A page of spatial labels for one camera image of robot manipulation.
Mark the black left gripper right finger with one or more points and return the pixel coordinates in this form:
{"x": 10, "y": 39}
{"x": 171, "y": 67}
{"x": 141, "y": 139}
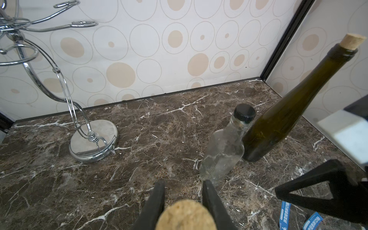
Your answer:
{"x": 212, "y": 202}

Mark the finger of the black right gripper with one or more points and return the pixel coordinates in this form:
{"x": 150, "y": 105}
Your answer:
{"x": 329, "y": 189}

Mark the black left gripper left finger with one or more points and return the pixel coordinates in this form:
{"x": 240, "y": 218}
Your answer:
{"x": 153, "y": 208}

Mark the tall clear corked bottle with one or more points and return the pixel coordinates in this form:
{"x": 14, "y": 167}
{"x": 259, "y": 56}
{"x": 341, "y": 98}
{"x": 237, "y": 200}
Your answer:
{"x": 186, "y": 215}

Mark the blue peeled label strip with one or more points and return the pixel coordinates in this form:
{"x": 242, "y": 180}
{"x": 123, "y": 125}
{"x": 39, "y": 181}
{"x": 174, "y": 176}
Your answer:
{"x": 284, "y": 216}

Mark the clear bottle black cap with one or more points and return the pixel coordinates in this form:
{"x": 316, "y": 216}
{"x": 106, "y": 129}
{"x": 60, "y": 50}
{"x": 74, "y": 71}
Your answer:
{"x": 225, "y": 146}

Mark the dark green wine bottle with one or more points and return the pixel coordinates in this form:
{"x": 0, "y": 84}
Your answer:
{"x": 276, "y": 123}

